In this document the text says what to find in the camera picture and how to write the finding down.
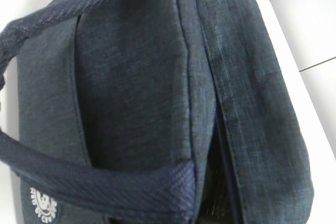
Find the dark blue fabric lunch bag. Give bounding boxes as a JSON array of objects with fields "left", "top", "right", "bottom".
[{"left": 1, "top": 0, "right": 314, "bottom": 223}]

